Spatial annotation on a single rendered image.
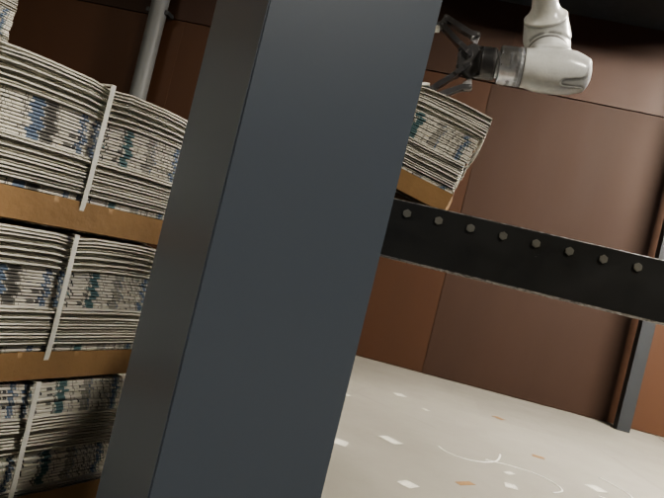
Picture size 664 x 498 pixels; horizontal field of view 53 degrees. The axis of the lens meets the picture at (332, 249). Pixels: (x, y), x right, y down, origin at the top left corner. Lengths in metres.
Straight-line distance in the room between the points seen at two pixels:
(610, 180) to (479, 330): 1.29
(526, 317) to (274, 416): 3.89
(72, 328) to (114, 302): 0.09
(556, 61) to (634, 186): 3.16
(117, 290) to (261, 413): 0.49
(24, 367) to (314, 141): 0.58
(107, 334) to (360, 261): 0.54
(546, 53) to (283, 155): 1.02
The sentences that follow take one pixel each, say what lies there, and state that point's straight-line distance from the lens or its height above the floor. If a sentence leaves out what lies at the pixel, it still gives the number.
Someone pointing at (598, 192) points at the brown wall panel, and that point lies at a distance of 4.66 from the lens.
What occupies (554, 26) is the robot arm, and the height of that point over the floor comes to 1.30.
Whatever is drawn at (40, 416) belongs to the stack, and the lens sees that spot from 1.13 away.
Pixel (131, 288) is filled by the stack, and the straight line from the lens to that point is 1.17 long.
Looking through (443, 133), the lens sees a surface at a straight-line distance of 1.46.
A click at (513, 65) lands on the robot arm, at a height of 1.17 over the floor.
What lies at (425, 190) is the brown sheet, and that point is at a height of 0.84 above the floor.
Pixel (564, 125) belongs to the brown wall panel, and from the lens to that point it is 4.69.
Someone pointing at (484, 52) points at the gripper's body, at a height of 1.19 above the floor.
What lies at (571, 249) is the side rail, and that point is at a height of 0.78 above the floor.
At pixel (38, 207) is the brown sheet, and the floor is 0.63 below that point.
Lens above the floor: 0.67
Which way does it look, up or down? level
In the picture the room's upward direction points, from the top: 14 degrees clockwise
